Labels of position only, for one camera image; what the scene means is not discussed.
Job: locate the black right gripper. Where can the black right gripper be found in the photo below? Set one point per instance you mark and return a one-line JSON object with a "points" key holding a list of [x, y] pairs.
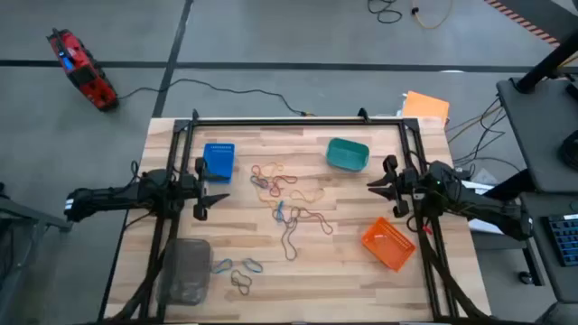
{"points": [[406, 185]]}

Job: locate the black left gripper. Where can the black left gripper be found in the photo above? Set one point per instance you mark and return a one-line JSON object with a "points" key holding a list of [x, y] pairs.
{"points": [[198, 189]]}

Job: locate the red rubber band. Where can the red rubber band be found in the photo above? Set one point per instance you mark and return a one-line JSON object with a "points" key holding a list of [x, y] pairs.
{"points": [[253, 171], [289, 177]]}

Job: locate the yellow rubber band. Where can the yellow rubber band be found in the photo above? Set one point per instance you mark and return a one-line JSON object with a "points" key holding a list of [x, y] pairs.
{"points": [[316, 199], [266, 198]]}

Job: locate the orange rubber band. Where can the orange rubber band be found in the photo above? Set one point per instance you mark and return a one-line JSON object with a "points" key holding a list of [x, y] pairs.
{"points": [[271, 164]]}

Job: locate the brown rubber band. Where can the brown rubber band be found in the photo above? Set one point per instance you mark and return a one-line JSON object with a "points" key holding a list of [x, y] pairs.
{"points": [[284, 244], [332, 229], [293, 208], [235, 281]]}

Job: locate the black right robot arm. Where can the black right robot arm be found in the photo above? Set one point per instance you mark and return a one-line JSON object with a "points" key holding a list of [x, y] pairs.
{"points": [[478, 203]]}

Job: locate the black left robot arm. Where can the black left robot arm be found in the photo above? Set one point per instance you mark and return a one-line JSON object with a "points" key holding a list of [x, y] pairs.
{"points": [[113, 196]]}

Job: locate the blue plastic basket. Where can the blue plastic basket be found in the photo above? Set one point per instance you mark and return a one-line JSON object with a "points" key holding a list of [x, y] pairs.
{"points": [[219, 158]]}

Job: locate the green plastic basket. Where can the green plastic basket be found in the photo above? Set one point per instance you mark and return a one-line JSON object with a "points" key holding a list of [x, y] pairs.
{"points": [[347, 155]]}

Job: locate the orange plastic basket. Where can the orange plastic basket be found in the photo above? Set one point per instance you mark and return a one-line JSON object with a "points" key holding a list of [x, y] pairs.
{"points": [[388, 246]]}

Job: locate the orange paper folder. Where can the orange paper folder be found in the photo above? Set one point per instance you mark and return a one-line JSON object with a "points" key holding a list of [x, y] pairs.
{"points": [[426, 107]]}

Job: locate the clear grey plastic basket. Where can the clear grey plastic basket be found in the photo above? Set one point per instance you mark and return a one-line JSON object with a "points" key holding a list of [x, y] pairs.
{"points": [[185, 280]]}

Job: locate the white paper sheet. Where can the white paper sheet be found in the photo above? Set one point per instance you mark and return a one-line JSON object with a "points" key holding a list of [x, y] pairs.
{"points": [[483, 225]]}

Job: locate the black desk base bar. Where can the black desk base bar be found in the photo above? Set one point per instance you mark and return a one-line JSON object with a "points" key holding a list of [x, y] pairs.
{"points": [[510, 185]]}

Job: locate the dark grey side desk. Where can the dark grey side desk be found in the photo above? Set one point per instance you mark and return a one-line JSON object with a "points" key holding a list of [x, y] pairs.
{"points": [[537, 135]]}

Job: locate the black caster wheel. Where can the black caster wheel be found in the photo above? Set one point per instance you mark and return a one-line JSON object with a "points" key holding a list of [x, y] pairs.
{"points": [[525, 277]]}

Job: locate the grey metal stand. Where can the grey metal stand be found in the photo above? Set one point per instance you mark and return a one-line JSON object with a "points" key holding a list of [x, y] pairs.
{"points": [[36, 219]]}

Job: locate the black keyboard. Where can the black keyboard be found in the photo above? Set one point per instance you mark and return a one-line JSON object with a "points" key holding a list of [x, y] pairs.
{"points": [[564, 239]]}

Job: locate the black round object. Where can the black round object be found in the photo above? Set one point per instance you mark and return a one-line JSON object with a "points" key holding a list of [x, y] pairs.
{"points": [[571, 151]]}

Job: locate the dark grey keyboard desk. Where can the dark grey keyboard desk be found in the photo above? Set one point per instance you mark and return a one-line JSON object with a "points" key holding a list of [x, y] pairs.
{"points": [[555, 280]]}

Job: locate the orange black striped ramp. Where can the orange black striped ramp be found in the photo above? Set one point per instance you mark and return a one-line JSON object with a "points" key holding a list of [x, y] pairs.
{"points": [[524, 22]]}

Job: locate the black aluminium table frame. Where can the black aluminium table frame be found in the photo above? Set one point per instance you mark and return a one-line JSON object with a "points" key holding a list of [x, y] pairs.
{"points": [[293, 122]]}

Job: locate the black desk post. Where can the black desk post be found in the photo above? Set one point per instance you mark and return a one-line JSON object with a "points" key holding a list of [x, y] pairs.
{"points": [[546, 63]]}

